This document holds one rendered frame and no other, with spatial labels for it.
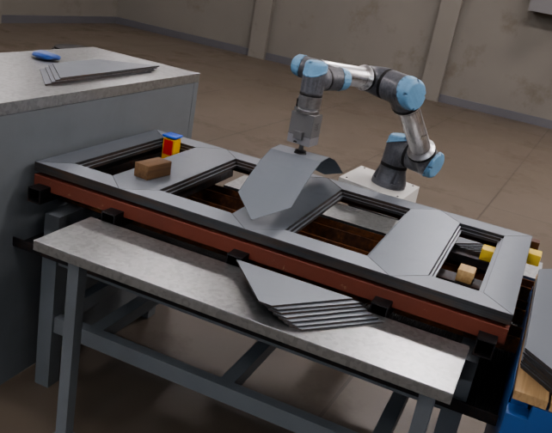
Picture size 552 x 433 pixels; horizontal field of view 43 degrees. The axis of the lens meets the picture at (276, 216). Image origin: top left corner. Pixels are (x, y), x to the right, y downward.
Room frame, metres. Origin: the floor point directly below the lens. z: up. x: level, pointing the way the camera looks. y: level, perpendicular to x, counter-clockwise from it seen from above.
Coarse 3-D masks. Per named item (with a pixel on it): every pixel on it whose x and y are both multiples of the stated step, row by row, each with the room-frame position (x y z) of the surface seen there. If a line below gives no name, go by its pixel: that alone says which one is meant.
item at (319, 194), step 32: (96, 160) 2.36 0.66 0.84; (128, 192) 2.07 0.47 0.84; (320, 192) 2.42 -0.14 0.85; (352, 192) 2.50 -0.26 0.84; (224, 224) 1.96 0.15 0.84; (256, 224) 1.99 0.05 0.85; (288, 224) 2.04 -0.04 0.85; (320, 256) 1.85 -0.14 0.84; (416, 288) 1.76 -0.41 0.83; (480, 288) 1.86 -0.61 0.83
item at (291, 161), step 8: (272, 152) 2.25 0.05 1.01; (280, 152) 2.25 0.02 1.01; (264, 160) 2.20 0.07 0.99; (272, 160) 2.20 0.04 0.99; (280, 160) 2.20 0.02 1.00; (288, 160) 2.21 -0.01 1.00; (296, 160) 2.21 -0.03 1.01; (304, 160) 2.21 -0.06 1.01; (312, 160) 2.22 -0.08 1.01; (296, 168) 2.16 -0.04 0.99; (304, 168) 2.16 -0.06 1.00; (312, 168) 2.17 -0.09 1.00
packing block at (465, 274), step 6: (462, 264) 2.05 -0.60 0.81; (462, 270) 2.00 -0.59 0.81; (468, 270) 2.01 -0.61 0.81; (474, 270) 2.02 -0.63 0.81; (456, 276) 2.01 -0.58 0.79; (462, 276) 2.00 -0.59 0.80; (468, 276) 1.99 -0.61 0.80; (474, 276) 2.02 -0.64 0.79; (462, 282) 2.00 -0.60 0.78; (468, 282) 1.99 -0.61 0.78
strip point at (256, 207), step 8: (240, 192) 2.06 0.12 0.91; (248, 200) 2.03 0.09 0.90; (256, 200) 2.03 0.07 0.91; (264, 200) 2.03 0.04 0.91; (248, 208) 2.00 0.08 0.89; (256, 208) 2.00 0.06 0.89; (264, 208) 2.00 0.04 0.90; (272, 208) 2.00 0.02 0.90; (280, 208) 2.00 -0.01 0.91; (288, 208) 2.00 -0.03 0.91; (256, 216) 1.97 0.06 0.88
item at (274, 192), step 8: (248, 176) 2.12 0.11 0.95; (248, 184) 2.09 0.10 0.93; (256, 184) 2.09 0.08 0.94; (264, 184) 2.09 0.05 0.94; (272, 184) 2.09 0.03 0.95; (280, 184) 2.09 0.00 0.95; (248, 192) 2.06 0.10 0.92; (256, 192) 2.06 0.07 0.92; (264, 192) 2.06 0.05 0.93; (272, 192) 2.06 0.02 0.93; (280, 192) 2.06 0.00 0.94; (288, 192) 2.06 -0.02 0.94; (296, 192) 2.06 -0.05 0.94; (272, 200) 2.03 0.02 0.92; (280, 200) 2.03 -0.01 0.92; (288, 200) 2.03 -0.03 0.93
